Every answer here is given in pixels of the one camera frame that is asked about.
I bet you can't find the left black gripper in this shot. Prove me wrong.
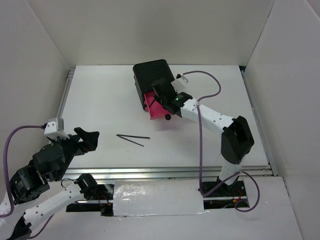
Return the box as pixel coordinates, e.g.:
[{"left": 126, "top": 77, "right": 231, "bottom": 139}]
[{"left": 50, "top": 126, "right": 101, "bottom": 180}]

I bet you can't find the pink top drawer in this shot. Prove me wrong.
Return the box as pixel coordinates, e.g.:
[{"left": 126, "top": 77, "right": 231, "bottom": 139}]
[{"left": 144, "top": 90, "right": 171, "bottom": 120}]

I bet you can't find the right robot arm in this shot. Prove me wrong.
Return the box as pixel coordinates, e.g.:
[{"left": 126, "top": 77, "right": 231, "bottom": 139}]
[{"left": 151, "top": 78, "right": 255, "bottom": 197}]

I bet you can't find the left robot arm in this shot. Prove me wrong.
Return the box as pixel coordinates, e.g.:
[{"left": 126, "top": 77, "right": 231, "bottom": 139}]
[{"left": 0, "top": 125, "right": 100, "bottom": 240}]

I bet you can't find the thin black makeup brush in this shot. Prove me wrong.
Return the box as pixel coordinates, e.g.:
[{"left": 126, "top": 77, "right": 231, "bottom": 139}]
[{"left": 116, "top": 134, "right": 151, "bottom": 139}]

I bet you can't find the thin black eyeliner brush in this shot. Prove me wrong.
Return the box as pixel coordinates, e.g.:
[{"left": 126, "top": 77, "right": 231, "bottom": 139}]
[{"left": 116, "top": 135, "right": 145, "bottom": 147}]

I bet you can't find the black drawer organizer case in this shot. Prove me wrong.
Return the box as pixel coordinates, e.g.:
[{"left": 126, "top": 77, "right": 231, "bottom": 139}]
[{"left": 132, "top": 59, "right": 175, "bottom": 112}]

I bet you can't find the white foil-taped cover plate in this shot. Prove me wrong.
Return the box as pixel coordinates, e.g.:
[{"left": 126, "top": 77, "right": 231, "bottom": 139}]
[{"left": 113, "top": 180, "right": 206, "bottom": 217}]

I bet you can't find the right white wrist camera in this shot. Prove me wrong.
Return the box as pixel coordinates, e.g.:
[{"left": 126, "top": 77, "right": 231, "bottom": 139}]
[{"left": 171, "top": 74, "right": 189, "bottom": 92}]

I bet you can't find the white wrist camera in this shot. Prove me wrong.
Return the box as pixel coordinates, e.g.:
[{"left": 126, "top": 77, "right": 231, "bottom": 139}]
[
  {"left": 171, "top": 74, "right": 189, "bottom": 92},
  {"left": 44, "top": 117, "right": 70, "bottom": 140}
]

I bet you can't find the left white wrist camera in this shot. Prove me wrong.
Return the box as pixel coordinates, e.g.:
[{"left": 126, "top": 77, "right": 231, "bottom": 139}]
[{"left": 44, "top": 117, "right": 70, "bottom": 140}]

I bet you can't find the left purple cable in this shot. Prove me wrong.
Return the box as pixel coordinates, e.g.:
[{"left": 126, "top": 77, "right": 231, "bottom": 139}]
[{"left": 0, "top": 124, "right": 48, "bottom": 240}]

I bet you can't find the left aluminium side rail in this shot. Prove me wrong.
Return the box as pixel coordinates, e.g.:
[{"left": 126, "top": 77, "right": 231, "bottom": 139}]
[{"left": 56, "top": 69, "right": 75, "bottom": 118}]

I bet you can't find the aluminium side rail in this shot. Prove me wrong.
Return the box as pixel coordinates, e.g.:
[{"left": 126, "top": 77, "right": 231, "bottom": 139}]
[
  {"left": 240, "top": 67, "right": 279, "bottom": 177},
  {"left": 56, "top": 69, "right": 75, "bottom": 118}
]

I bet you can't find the right aluminium side rail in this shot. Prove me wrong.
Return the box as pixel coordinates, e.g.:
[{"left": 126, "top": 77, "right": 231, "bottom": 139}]
[{"left": 240, "top": 67, "right": 279, "bottom": 177}]

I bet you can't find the aluminium front rail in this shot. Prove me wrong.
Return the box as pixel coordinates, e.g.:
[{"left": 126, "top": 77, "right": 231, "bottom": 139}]
[{"left": 64, "top": 165, "right": 274, "bottom": 181}]

